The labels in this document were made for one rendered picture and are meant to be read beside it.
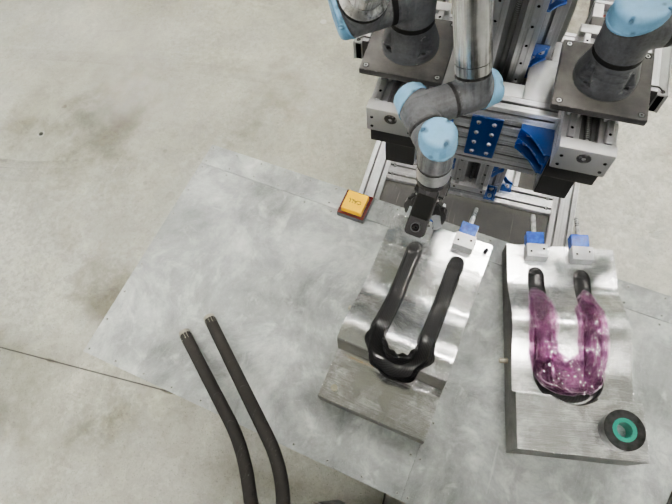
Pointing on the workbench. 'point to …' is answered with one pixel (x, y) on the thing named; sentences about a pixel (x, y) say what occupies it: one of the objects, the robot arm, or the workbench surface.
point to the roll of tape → (635, 432)
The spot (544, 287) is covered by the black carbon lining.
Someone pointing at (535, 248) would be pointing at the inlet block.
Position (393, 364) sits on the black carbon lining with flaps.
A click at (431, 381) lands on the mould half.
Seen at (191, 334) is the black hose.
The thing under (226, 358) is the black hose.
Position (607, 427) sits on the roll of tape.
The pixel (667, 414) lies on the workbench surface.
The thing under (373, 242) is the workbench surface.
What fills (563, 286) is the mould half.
